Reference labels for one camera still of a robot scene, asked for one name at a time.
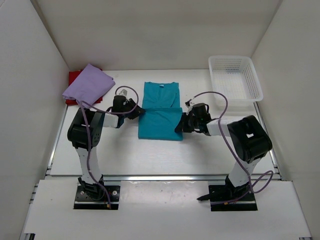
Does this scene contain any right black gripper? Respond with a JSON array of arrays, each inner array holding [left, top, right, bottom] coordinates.
[[175, 113, 202, 134]]

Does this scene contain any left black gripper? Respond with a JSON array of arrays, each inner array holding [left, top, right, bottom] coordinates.
[[122, 98, 146, 120]]

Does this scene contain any teal t shirt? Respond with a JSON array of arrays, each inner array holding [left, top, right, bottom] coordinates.
[[138, 82, 183, 141]]

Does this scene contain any lilac t shirt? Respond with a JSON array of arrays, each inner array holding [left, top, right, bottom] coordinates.
[[62, 63, 116, 105]]

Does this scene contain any red t shirt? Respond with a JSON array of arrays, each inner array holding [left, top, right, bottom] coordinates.
[[64, 70, 104, 107]]

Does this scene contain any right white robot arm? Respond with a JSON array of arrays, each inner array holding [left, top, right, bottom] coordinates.
[[174, 101, 273, 200]]

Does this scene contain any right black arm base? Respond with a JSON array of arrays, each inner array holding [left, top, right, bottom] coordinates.
[[197, 184, 258, 212]]

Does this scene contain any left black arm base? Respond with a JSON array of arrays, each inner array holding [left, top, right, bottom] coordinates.
[[73, 182, 121, 210]]

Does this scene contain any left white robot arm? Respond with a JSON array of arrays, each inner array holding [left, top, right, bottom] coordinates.
[[67, 95, 146, 200]]

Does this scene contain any white plastic basket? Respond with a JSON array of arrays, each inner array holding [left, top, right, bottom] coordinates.
[[208, 55, 264, 110]]

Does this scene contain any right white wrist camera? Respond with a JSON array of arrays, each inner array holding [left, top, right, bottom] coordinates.
[[185, 99, 195, 116]]

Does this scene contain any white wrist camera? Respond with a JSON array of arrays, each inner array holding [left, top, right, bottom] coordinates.
[[116, 89, 128, 98], [185, 99, 195, 116]]

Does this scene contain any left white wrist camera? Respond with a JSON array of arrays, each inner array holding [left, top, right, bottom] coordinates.
[[116, 89, 128, 98]]

